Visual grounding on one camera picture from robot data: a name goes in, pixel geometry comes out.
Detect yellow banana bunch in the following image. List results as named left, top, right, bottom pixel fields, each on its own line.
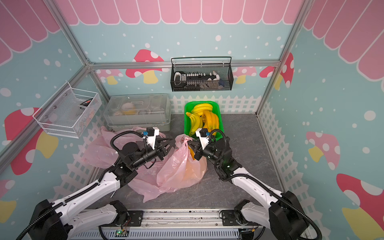
left=189, top=147, right=195, bottom=160

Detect pink plastic bag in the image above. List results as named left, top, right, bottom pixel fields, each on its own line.
left=128, top=134, right=208, bottom=203

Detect green plastic basket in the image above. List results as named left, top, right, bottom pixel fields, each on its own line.
left=183, top=101, right=225, bottom=140

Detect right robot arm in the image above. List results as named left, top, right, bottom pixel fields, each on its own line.
left=188, top=128, right=323, bottom=240

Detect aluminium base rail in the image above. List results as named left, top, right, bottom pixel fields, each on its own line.
left=73, top=208, right=265, bottom=240

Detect clear plastic storage box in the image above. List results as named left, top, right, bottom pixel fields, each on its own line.
left=104, top=94, right=171, bottom=132

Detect white wire mesh basket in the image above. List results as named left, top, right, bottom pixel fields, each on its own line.
left=33, top=83, right=102, bottom=139

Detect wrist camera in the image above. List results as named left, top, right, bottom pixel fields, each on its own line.
left=143, top=127, right=160, bottom=150
left=196, top=128, right=210, bottom=150

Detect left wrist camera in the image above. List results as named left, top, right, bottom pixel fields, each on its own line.
left=143, top=127, right=160, bottom=150

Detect bananas in green basket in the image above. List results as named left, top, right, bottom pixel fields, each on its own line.
left=185, top=103, right=220, bottom=137

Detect black wire mesh basket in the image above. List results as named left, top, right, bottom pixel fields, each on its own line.
left=170, top=57, right=234, bottom=92

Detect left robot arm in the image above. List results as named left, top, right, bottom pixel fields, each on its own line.
left=17, top=128, right=175, bottom=240

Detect pink plastic bags pile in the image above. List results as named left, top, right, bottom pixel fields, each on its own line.
left=81, top=126, right=144, bottom=169

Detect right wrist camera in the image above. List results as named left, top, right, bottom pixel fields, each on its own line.
left=196, top=128, right=210, bottom=150

